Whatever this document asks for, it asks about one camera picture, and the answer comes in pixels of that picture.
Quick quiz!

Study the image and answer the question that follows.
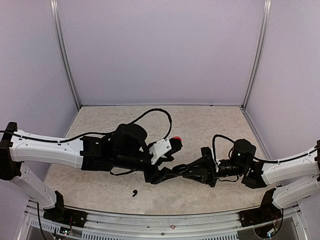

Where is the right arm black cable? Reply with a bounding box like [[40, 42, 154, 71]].
[[211, 134, 320, 163]]

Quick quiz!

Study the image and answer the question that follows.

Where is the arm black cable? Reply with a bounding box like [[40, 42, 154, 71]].
[[0, 108, 173, 145], [211, 134, 320, 163]]

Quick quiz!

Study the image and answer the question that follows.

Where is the black earbud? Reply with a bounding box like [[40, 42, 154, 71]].
[[132, 190, 138, 197]]

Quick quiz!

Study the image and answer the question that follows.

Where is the black charging case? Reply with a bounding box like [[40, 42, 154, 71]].
[[172, 164, 189, 176]]

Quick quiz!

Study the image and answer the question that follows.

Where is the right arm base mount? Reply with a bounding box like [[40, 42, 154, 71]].
[[238, 207, 283, 227]]

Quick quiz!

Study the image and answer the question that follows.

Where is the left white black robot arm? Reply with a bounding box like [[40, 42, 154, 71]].
[[0, 122, 182, 223]]

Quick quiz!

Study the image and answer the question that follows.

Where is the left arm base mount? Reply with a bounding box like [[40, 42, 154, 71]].
[[43, 207, 88, 228]]

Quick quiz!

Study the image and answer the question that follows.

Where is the front aluminium rail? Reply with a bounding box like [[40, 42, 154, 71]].
[[18, 197, 310, 240]]

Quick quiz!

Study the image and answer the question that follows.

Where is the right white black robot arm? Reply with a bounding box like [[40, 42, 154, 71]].
[[179, 139, 320, 222]]

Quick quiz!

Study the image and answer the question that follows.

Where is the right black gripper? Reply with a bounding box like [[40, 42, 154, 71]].
[[182, 157, 247, 189]]

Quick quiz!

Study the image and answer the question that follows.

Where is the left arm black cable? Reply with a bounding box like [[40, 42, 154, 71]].
[[0, 108, 173, 145]]

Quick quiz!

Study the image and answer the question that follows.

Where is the right aluminium frame post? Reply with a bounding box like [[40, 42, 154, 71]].
[[241, 0, 272, 112]]

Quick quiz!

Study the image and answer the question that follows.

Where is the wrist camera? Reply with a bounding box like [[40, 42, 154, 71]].
[[200, 146, 221, 167], [149, 137, 183, 165]]

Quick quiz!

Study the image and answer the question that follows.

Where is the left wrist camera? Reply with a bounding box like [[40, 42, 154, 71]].
[[149, 137, 183, 165]]

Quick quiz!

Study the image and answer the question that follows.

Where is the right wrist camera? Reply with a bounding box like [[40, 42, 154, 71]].
[[200, 146, 221, 167]]

